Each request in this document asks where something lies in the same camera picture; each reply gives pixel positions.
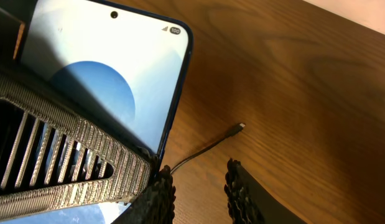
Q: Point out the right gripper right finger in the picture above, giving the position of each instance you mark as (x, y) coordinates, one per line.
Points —
(250, 203)

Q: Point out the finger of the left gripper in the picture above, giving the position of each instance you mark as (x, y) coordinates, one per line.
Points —
(59, 149)

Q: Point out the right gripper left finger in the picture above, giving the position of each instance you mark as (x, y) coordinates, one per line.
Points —
(155, 205)

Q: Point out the blue Galaxy smartphone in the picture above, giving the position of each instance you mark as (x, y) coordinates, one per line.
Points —
(132, 62)

